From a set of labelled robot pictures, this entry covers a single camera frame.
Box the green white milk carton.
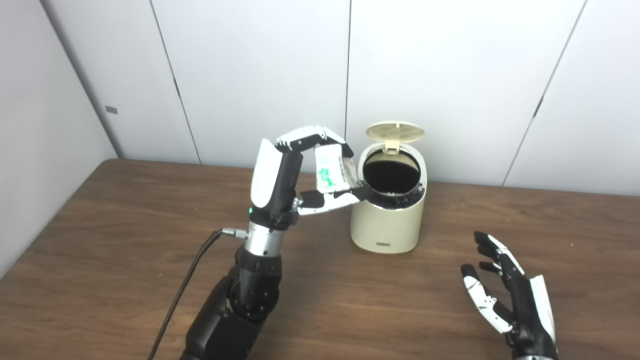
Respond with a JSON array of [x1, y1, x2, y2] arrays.
[[315, 144, 363, 193]]

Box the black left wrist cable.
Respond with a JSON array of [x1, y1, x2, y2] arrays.
[[146, 227, 249, 360]]

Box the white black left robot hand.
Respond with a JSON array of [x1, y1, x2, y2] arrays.
[[249, 125, 373, 231]]

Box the black bin liner bag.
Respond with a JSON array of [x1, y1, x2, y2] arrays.
[[372, 186, 426, 209]]

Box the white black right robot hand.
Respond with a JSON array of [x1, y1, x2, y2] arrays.
[[460, 230, 559, 358]]

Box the cream-colored lidded bin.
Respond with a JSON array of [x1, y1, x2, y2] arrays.
[[350, 121, 428, 254]]

